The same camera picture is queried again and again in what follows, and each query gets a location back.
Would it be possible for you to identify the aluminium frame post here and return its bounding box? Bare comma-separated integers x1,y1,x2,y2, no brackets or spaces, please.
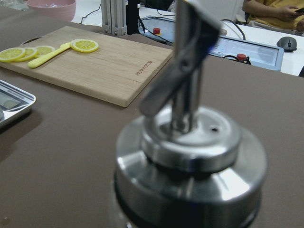
101,0,128,36

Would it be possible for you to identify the yellow plastic knife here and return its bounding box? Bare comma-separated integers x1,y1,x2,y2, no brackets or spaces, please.
28,42,70,68

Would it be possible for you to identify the black computer mouse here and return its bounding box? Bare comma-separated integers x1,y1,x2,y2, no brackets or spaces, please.
276,37,297,52

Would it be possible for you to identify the black water bottle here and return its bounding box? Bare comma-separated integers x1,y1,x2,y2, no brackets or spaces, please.
126,0,140,35

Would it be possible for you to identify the lemon slice near handle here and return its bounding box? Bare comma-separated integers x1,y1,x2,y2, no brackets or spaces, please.
70,39,99,53

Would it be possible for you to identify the pink bowl with ice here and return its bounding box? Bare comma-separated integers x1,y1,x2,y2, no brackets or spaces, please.
27,0,76,21

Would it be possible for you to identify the wooden cutting board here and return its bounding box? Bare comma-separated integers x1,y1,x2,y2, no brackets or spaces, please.
0,26,172,107

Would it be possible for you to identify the teach pendant near bottle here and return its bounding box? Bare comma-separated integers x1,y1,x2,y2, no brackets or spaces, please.
138,16,175,46

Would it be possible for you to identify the silver kitchen scale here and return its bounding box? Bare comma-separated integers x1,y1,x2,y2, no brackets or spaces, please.
0,80,36,129

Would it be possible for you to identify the person in yellow shirt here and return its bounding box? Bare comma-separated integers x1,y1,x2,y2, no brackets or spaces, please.
242,0,304,34

